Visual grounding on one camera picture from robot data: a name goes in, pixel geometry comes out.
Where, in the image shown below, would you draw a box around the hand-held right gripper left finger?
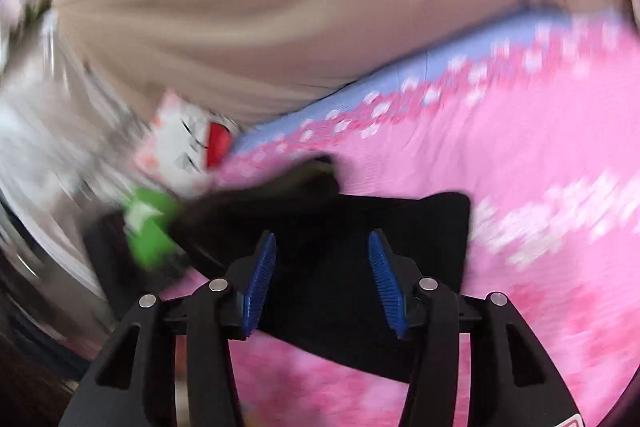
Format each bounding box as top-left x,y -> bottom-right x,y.
60,231 -> 278,427

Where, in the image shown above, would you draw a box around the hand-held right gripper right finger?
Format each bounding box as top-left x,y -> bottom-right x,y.
366,229 -> 583,427

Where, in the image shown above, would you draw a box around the black pants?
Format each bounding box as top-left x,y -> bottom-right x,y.
170,154 -> 472,383

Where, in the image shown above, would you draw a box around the green item with white star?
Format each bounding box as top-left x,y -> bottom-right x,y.
122,187 -> 183,270

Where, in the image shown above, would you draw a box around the cartoon face pillow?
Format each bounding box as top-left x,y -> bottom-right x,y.
132,89 -> 241,200

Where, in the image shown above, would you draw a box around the pink rose print bedsheet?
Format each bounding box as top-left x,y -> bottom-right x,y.
160,2 -> 640,427

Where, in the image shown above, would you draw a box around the beige cloth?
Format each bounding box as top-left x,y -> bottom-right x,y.
50,0 -> 626,122

